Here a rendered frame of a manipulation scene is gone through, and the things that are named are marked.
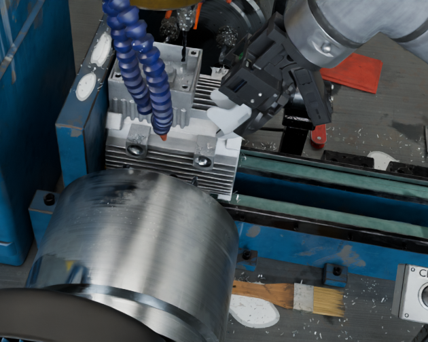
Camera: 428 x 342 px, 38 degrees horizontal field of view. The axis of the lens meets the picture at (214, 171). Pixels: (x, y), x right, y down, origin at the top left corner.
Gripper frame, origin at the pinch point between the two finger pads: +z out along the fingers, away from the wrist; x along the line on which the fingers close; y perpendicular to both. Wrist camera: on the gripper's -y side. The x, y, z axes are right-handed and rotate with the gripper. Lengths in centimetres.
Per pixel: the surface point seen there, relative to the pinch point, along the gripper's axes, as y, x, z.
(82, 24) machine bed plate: 19, -55, 45
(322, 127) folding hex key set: -30.2, -32.3, 14.0
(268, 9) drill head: -2.9, -31.8, -1.6
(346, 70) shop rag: -35, -54, 12
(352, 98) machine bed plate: -37, -45, 12
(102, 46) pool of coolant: 20.3, -7.6, 5.3
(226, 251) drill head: -1.8, 20.8, -2.3
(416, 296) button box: -25.1, 20.1, -11.3
